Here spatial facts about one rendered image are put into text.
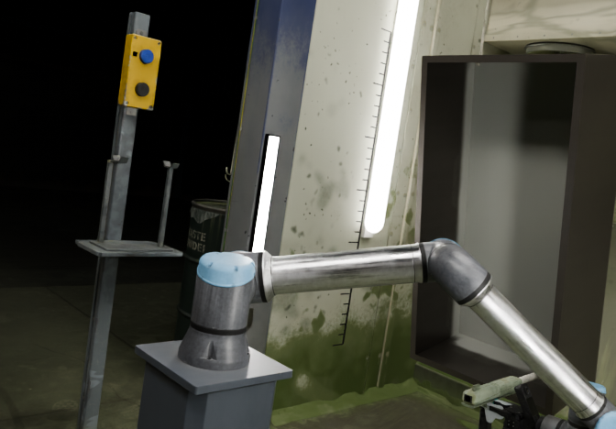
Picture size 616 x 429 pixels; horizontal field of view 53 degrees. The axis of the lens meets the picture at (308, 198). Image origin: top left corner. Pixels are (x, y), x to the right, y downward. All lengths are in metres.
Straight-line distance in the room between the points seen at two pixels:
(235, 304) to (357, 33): 1.59
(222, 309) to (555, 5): 2.48
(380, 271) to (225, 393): 0.53
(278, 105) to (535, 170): 1.04
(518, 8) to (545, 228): 1.45
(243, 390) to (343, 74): 1.59
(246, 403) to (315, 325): 1.29
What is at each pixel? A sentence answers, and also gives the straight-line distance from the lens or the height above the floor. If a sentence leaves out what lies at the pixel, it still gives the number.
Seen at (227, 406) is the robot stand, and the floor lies 0.57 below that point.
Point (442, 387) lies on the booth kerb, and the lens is 3.51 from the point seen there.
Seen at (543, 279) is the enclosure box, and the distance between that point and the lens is 2.61.
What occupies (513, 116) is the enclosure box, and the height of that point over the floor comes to 1.48.
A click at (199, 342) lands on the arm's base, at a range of 1.64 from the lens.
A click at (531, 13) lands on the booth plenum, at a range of 3.56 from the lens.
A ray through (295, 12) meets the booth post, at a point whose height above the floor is 1.78.
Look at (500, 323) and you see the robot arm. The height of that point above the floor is 0.86.
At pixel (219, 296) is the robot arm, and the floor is 0.83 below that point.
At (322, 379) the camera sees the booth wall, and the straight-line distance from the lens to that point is 3.05.
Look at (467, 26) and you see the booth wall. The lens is 3.51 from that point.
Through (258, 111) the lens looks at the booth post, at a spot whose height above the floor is 1.36.
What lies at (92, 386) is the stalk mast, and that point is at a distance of 2.60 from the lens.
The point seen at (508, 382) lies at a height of 0.57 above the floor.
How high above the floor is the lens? 1.20
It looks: 4 degrees down
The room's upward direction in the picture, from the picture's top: 8 degrees clockwise
